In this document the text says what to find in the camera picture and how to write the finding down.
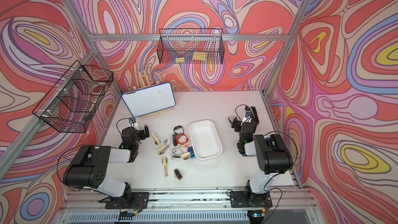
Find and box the beige strap watch long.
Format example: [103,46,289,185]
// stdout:
[162,157,168,177]

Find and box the brown strap watch front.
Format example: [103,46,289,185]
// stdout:
[174,169,183,180]

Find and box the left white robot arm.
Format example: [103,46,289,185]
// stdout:
[62,125,149,211]

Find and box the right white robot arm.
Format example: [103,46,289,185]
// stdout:
[226,117,294,209]

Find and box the white plastic storage tray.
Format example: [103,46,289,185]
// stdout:
[189,120,223,160]

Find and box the dark brown leather watch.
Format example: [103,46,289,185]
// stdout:
[173,134,178,146]

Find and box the black band watch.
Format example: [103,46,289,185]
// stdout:
[173,125,184,134]

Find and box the white pink kids watch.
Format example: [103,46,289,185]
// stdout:
[171,147,183,159]

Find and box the white orange kids watch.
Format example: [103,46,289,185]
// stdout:
[179,143,190,149]

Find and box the black stapler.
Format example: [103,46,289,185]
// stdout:
[245,106,260,125]

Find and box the blue framed whiteboard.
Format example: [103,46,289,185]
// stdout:
[121,82,176,118]

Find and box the wooden easel stand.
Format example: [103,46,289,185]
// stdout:
[128,71,174,119]

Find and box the yellow sticky note pad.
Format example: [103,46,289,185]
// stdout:
[192,51,207,61]

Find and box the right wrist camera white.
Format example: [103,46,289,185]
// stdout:
[242,112,252,123]

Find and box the beige strap blue watch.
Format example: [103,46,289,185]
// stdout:
[181,152,191,161]

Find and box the black wire basket left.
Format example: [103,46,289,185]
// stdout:
[32,61,114,133]

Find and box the black wire basket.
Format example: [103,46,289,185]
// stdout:
[157,28,225,64]
[32,61,114,133]

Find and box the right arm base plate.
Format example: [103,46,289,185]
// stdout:
[226,190,273,209]

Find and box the black wire basket back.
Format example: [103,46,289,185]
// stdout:
[157,28,225,64]

